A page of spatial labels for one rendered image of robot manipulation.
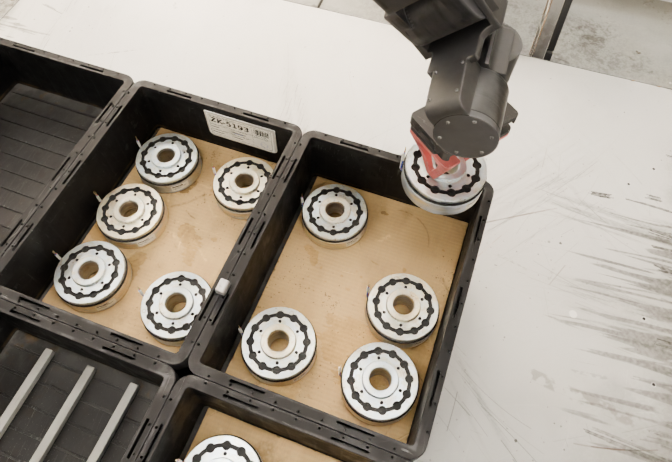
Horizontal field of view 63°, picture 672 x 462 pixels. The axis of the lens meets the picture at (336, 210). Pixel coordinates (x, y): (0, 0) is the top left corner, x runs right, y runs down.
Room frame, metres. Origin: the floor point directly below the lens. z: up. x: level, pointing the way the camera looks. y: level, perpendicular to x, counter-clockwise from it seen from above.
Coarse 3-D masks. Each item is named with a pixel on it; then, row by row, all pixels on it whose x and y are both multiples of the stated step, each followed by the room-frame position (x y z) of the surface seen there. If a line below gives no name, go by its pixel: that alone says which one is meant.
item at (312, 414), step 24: (336, 144) 0.52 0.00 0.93; (360, 144) 0.52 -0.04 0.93; (288, 168) 0.47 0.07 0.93; (264, 216) 0.39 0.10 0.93; (480, 216) 0.39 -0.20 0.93; (480, 240) 0.35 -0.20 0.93; (240, 264) 0.31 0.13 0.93; (216, 312) 0.25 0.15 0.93; (456, 312) 0.25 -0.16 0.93; (192, 360) 0.18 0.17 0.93; (240, 384) 0.16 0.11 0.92; (432, 384) 0.16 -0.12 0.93; (288, 408) 0.13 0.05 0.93; (312, 408) 0.13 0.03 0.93; (432, 408) 0.13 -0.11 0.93; (360, 432) 0.11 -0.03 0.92; (408, 456) 0.08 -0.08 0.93
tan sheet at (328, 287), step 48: (288, 240) 0.40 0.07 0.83; (384, 240) 0.40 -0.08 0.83; (432, 240) 0.40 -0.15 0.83; (288, 288) 0.32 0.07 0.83; (336, 288) 0.32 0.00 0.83; (432, 288) 0.32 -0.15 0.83; (336, 336) 0.25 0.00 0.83; (432, 336) 0.25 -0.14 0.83; (336, 384) 0.18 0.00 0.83; (384, 384) 0.18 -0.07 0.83; (384, 432) 0.12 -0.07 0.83
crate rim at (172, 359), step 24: (192, 96) 0.61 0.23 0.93; (264, 120) 0.57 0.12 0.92; (96, 144) 0.51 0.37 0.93; (288, 144) 0.51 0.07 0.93; (72, 168) 0.47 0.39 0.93; (264, 192) 0.43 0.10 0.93; (24, 240) 0.35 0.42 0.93; (240, 240) 0.35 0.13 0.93; (0, 264) 0.31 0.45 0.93; (0, 288) 0.28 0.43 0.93; (48, 312) 0.24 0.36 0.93; (96, 336) 0.21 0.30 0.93; (192, 336) 0.21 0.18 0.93; (168, 360) 0.18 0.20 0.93
